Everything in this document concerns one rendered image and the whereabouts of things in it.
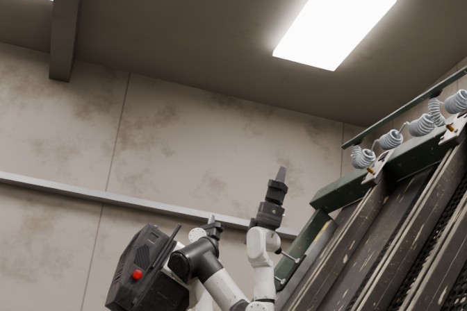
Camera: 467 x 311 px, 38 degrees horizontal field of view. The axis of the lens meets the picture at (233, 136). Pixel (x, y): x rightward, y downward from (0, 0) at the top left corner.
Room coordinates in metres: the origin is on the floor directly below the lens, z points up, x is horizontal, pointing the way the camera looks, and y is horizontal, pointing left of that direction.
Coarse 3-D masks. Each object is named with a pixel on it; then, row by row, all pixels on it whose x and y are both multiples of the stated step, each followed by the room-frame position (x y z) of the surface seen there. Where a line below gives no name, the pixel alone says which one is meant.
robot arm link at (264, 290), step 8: (256, 272) 2.20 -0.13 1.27; (264, 272) 2.19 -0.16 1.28; (272, 272) 2.21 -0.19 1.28; (256, 280) 2.20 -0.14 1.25; (264, 280) 2.19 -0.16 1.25; (272, 280) 2.20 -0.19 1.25; (256, 288) 2.20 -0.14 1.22; (264, 288) 2.19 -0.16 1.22; (272, 288) 2.20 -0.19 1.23; (256, 296) 2.20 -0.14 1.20; (264, 296) 2.19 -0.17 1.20; (272, 296) 2.20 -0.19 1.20; (272, 304) 2.20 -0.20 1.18
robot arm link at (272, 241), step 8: (256, 216) 2.20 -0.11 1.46; (264, 216) 2.17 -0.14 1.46; (256, 224) 2.23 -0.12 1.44; (264, 224) 2.18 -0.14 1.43; (272, 224) 2.17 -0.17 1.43; (280, 224) 2.20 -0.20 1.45; (272, 232) 2.20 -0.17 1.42; (272, 240) 2.21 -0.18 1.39; (280, 240) 2.25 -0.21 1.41; (272, 248) 2.24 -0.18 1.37
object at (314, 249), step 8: (328, 224) 2.91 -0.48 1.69; (336, 224) 2.93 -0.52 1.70; (320, 232) 2.94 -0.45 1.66; (328, 232) 2.91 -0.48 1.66; (320, 240) 2.90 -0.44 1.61; (312, 248) 2.89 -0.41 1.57; (320, 248) 2.90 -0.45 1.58; (312, 256) 2.89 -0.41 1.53; (304, 264) 2.88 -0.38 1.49; (296, 272) 2.87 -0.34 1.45; (304, 272) 2.88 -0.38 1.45; (296, 280) 2.87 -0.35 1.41; (288, 288) 2.86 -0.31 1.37; (280, 296) 2.85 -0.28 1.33; (288, 296) 2.86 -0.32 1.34; (280, 304) 2.85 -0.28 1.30
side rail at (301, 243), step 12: (312, 216) 3.20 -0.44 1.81; (324, 216) 3.17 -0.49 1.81; (312, 228) 3.15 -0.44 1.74; (300, 240) 3.13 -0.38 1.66; (312, 240) 3.16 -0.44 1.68; (288, 252) 3.13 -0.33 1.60; (300, 252) 3.14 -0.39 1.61; (288, 264) 3.12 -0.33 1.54; (276, 276) 3.10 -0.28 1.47; (276, 288) 3.10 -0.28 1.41; (252, 300) 3.11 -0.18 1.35
